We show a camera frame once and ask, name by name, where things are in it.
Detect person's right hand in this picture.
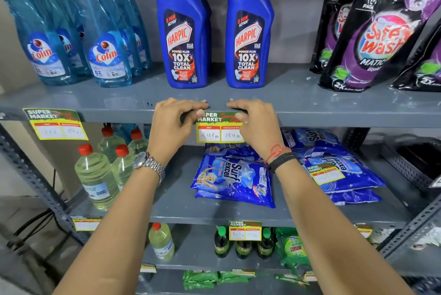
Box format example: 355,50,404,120
226,99,293,165

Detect person's left hand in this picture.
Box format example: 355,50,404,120
147,98,209,167

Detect person's left forearm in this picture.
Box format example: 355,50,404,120
53,162,162,295

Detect person's right forearm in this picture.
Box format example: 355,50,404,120
273,159,416,295

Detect blue detergent powder packet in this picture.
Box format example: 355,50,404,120
280,128,353,158
190,152,276,209
299,153,386,194
327,188,382,206
205,143,260,162

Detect black wristband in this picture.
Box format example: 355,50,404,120
267,152,299,173

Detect grey metal shelf rack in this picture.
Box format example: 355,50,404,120
0,62,441,295

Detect clear red-capped liquid bottle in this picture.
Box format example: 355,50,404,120
127,129,150,155
74,143,120,212
112,144,137,192
148,222,175,262
98,126,127,164

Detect silver metal wristwatch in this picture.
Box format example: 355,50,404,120
133,152,165,184

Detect blue toilet cleaner bottle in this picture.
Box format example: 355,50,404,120
225,0,275,89
151,0,212,89

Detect row of blue spray bottles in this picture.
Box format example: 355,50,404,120
0,0,152,88

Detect dark green-capped bottle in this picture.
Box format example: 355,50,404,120
257,227,275,260
214,225,230,259
235,240,252,260

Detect green detergent bar packet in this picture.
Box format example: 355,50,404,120
274,227,311,272

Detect black purple detergent pouch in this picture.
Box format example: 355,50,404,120
391,24,441,92
309,0,363,74
318,0,441,93

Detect green flat packet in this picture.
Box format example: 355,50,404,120
274,273,309,287
182,269,220,290
218,271,249,284

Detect grey perforated metal basket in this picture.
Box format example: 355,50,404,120
380,134,441,199

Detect red thread bracelet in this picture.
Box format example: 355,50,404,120
265,143,292,165

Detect black cables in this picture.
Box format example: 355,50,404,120
6,167,57,257

